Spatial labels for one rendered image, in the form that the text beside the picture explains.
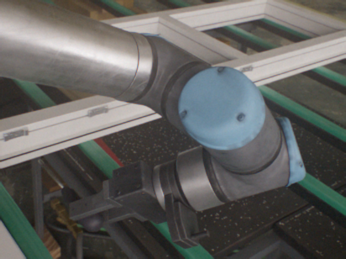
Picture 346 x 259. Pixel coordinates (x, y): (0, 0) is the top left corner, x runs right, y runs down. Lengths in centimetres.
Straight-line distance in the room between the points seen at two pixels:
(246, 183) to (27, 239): 38
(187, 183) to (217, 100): 17
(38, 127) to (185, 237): 46
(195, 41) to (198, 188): 90
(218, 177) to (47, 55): 28
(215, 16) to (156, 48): 122
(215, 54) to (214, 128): 93
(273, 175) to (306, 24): 132
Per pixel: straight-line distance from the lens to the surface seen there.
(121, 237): 123
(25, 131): 96
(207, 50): 144
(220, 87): 51
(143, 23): 157
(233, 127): 49
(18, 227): 83
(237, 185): 63
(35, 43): 47
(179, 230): 64
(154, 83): 57
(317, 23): 186
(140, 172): 65
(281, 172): 61
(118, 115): 107
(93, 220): 73
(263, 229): 129
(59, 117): 99
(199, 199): 64
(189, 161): 64
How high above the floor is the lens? 144
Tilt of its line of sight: 32 degrees down
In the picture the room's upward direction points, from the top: 7 degrees clockwise
